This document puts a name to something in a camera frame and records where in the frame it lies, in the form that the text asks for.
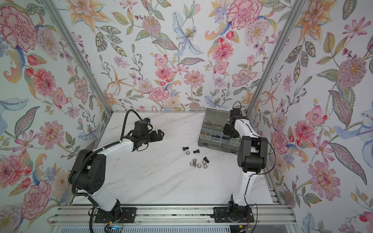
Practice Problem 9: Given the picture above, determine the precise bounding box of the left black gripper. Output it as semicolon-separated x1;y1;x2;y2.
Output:
140;128;165;145

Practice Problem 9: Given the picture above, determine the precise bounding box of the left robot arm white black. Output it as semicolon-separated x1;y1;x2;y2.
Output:
68;119;165;212

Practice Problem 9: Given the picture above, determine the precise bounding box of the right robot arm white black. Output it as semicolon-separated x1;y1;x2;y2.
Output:
223;108;268;215

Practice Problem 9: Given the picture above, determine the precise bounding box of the grey plastic organizer box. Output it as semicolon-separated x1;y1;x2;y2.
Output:
198;108;241;154

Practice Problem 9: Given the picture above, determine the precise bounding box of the silver bolt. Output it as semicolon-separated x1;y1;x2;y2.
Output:
189;159;197;167

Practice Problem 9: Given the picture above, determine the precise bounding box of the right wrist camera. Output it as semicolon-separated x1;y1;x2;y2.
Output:
230;108;242;117

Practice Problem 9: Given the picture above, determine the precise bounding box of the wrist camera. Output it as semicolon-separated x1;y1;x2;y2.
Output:
230;108;242;117
133;117;152;137

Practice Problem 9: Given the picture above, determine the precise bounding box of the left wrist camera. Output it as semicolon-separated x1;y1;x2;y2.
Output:
133;117;152;137

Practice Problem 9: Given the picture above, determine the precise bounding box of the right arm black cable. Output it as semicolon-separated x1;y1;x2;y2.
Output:
231;101;276;233

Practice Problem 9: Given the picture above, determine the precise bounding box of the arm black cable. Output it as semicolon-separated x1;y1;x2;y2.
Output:
71;109;143;233
231;101;276;233

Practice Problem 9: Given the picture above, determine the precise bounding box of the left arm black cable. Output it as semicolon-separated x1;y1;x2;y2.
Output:
71;109;143;233

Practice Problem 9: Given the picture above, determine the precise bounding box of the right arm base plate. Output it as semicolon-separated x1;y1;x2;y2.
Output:
210;206;255;225

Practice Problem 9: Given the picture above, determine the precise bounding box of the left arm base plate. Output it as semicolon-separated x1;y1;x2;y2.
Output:
94;207;137;224

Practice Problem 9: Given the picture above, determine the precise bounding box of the aluminium front rail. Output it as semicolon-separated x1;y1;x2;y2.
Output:
46;204;298;226

